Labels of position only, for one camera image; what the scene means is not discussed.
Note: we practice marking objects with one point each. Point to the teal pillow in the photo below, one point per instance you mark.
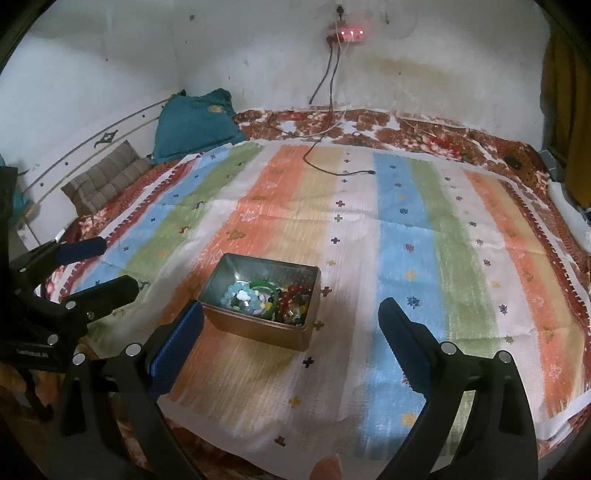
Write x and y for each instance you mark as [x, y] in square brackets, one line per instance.
[194, 122]

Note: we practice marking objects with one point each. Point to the person's bare leg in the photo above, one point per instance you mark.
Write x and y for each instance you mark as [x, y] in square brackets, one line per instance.
[327, 468]

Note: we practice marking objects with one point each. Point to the metal tin box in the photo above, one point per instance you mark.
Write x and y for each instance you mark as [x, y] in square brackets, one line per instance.
[249, 330]

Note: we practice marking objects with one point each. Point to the power strip with red lights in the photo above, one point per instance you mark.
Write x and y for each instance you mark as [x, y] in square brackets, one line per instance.
[348, 33]

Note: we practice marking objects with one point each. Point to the metal bed headboard rail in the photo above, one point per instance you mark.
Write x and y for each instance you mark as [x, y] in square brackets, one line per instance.
[108, 137]

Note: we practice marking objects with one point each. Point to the green jade bangle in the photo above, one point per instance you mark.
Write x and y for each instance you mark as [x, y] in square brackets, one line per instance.
[272, 300]

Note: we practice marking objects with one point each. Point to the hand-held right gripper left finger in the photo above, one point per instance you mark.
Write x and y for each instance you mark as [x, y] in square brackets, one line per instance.
[180, 346]

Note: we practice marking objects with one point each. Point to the striped colourful blanket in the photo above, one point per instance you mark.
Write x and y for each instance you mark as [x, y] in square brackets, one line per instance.
[415, 258]

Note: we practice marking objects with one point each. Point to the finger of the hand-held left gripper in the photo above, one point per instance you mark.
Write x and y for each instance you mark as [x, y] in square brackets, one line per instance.
[83, 248]
[111, 290]

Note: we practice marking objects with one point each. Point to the yellow curtain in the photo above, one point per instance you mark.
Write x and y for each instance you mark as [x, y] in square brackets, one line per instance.
[570, 115]

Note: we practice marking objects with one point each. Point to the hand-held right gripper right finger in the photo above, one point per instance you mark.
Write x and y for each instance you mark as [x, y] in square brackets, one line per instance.
[401, 344]

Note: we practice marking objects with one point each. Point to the brown quilted cushion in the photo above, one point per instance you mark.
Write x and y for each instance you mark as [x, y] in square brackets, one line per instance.
[104, 180]

